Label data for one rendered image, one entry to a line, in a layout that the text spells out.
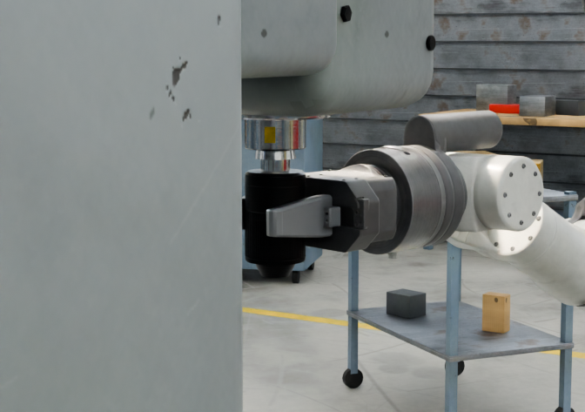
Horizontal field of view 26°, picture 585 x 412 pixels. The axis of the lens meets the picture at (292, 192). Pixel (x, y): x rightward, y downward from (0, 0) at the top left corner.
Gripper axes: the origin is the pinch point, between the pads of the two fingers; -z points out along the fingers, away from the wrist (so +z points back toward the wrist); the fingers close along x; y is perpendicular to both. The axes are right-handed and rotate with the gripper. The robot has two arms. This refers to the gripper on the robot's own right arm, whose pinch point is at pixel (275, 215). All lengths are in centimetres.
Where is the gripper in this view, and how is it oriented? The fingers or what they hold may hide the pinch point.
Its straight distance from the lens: 97.8
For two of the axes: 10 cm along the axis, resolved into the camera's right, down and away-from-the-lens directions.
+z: 7.3, -0.9, 6.8
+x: 6.8, 0.9, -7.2
